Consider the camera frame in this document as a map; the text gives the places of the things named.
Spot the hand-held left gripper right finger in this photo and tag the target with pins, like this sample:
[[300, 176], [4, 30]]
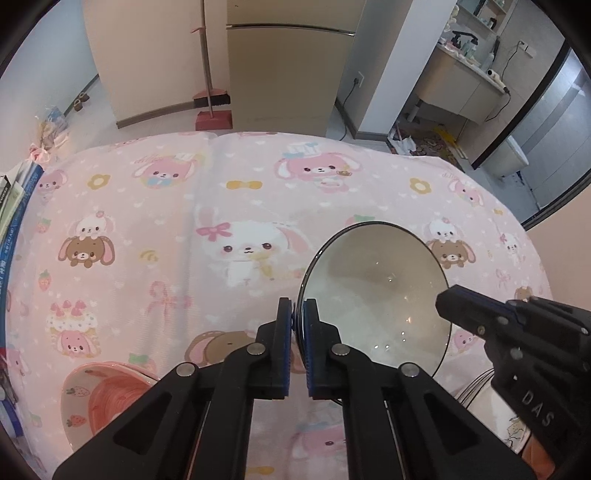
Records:
[[308, 364]]

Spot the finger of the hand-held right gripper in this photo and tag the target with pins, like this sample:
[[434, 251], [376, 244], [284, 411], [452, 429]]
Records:
[[549, 316], [466, 309]]

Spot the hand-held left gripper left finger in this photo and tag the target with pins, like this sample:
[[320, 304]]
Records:
[[285, 350]]

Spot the small white cartoon-print plate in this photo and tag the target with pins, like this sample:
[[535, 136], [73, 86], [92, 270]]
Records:
[[501, 424]]

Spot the white bowl with dark rim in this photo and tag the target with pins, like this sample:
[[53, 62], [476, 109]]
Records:
[[374, 286]]

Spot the pink cartoon-print tablecloth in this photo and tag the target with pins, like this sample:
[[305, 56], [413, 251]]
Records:
[[184, 240]]

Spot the white toilet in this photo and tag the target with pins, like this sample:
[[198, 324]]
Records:
[[508, 157]]

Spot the patterned floor mat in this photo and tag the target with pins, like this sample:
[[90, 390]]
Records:
[[438, 143]]

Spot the pink rabbit-print bowl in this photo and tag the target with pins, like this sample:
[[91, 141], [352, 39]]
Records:
[[92, 406]]

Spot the beige vanity cabinet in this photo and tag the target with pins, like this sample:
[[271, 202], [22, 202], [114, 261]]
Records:
[[457, 83]]

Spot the white hair dryer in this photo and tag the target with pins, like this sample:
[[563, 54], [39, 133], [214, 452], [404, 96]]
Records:
[[497, 79]]

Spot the red dustpan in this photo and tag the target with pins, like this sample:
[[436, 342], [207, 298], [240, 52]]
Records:
[[213, 121]]

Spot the red broom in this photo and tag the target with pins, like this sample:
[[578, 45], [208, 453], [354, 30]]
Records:
[[210, 94]]

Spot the black faucet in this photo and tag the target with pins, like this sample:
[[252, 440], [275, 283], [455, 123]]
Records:
[[461, 39]]

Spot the beige refrigerator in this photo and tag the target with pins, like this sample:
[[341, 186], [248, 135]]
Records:
[[286, 69]]

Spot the stack of books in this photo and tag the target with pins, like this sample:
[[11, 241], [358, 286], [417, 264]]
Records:
[[14, 203]]

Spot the pair of slippers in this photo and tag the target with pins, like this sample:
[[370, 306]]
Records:
[[81, 101]]

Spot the colourful snack packet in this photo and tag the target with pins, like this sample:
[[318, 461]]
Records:
[[54, 124]]

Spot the black door frame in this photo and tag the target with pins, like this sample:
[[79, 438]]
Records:
[[519, 106]]

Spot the wall socket with plug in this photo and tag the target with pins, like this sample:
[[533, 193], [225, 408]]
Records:
[[358, 81]]

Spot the white wall outlet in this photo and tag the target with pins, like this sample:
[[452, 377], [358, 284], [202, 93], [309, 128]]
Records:
[[522, 47]]

